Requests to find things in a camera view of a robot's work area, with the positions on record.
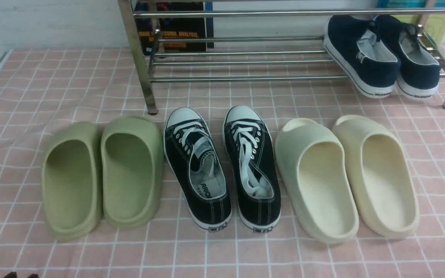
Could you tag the black book with orange text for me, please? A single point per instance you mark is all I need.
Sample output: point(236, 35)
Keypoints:
point(178, 28)

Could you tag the right navy slip-on shoe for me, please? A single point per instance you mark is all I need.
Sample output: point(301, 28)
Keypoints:
point(420, 72)

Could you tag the metal shoe rack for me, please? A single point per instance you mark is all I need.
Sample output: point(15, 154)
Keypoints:
point(146, 69)

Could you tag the black canvas sneaker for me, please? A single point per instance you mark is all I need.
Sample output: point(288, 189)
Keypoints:
point(192, 156)
point(249, 145)

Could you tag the green foam slipper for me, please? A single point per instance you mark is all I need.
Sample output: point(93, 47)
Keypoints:
point(132, 167)
point(71, 181)

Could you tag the left green foam slipper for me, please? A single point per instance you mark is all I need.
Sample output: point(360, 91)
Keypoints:
point(71, 181)

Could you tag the cream foam slipper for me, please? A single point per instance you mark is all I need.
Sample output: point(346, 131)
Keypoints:
point(379, 176)
point(311, 162)

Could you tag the yellow-green box behind rack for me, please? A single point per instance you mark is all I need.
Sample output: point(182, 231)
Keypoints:
point(435, 25)

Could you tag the left navy slip-on shoe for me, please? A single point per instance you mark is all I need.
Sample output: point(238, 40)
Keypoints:
point(356, 46)

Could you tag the pink checkered cloth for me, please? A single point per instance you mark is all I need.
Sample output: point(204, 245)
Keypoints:
point(42, 90)

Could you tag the navy slip-on shoe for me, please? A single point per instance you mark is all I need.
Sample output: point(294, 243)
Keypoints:
point(420, 72)
point(356, 46)

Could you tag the left cream foam slipper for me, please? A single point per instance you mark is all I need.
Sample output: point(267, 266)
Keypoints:
point(311, 162)

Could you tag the right green foam slipper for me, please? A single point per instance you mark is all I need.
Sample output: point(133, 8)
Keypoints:
point(132, 167)

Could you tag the right cream foam slipper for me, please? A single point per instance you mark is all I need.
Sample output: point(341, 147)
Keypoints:
point(379, 176)

